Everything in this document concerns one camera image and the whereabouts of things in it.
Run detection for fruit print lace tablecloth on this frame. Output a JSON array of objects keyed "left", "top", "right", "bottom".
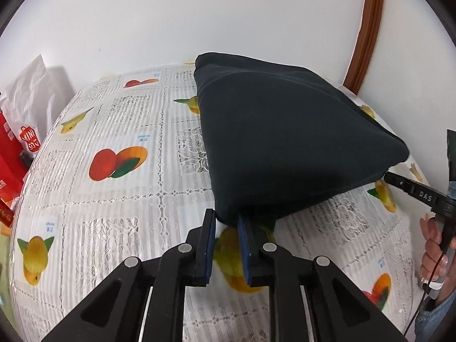
[{"left": 9, "top": 63, "right": 426, "bottom": 341}]

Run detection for white Miniso paper bag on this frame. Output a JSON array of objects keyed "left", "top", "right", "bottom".
[{"left": 1, "top": 56, "right": 65, "bottom": 158}]

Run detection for black sweatshirt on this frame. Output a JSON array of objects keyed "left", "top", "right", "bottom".
[{"left": 194, "top": 52, "right": 410, "bottom": 227}]

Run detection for red shopping bag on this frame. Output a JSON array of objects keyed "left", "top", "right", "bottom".
[{"left": 0, "top": 113, "right": 27, "bottom": 211}]

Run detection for brown wooden door frame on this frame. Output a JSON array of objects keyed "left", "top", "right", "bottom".
[{"left": 343, "top": 0, "right": 384, "bottom": 94}]

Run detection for right hand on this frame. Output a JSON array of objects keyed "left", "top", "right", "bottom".
[{"left": 420, "top": 213, "right": 455, "bottom": 304}]

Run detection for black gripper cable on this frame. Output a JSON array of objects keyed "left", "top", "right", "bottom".
[{"left": 403, "top": 220, "right": 456, "bottom": 335}]

